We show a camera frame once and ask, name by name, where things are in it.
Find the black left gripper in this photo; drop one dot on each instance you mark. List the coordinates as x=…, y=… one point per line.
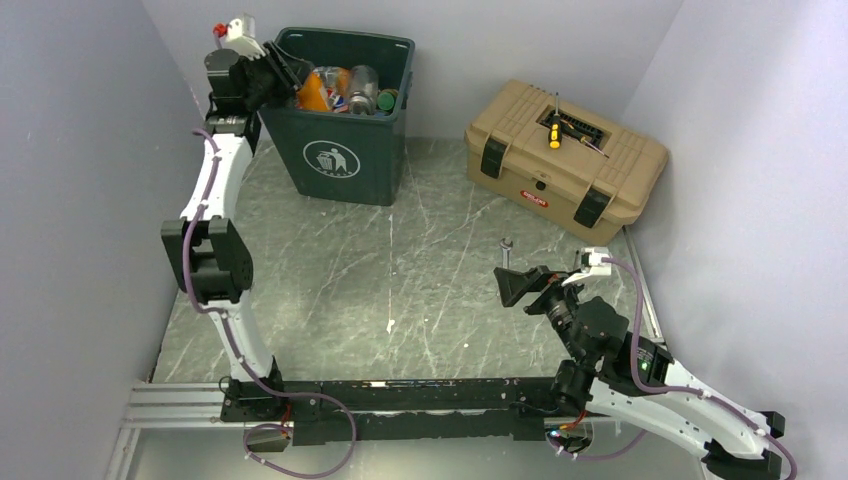
x=276, y=53

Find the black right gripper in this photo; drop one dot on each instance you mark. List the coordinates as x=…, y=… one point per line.
x=513, y=283

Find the orange bottle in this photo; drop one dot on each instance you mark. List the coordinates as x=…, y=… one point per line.
x=312, y=96

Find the clear bottle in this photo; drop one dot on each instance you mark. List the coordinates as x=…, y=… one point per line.
x=363, y=90

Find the pepsi bottle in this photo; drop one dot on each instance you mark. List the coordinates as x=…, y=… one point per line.
x=333, y=85

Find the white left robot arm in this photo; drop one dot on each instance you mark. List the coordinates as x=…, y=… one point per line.
x=211, y=262

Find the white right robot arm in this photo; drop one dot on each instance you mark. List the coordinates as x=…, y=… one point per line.
x=615, y=371

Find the dark green trash bin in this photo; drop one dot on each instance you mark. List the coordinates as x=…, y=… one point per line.
x=342, y=156

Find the silver open end wrench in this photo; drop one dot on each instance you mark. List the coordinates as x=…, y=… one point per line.
x=506, y=246

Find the tan plastic toolbox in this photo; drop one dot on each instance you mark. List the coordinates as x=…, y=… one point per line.
x=588, y=195

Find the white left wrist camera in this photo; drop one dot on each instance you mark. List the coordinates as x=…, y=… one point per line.
x=238, y=35

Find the yellow handled screwdriver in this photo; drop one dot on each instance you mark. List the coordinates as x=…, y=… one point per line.
x=555, y=130

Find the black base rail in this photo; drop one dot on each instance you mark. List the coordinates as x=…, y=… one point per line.
x=318, y=412

